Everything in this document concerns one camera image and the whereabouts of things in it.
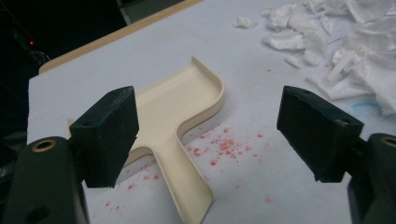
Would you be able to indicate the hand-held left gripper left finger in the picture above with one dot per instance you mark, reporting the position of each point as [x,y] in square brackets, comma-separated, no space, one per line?
[106,137]

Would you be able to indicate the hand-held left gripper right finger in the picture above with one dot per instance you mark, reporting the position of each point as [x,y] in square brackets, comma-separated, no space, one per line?
[320,137]

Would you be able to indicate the cream dustpan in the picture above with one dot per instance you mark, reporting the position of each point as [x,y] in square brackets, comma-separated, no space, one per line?
[168,105]

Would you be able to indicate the pile of white tissue scraps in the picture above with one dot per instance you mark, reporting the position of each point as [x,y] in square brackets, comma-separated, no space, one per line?
[367,56]

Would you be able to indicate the scatter of red crumbs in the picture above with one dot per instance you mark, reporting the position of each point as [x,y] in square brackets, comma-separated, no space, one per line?
[224,145]

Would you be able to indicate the wooden table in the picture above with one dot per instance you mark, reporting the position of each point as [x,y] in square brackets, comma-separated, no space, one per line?
[118,33]

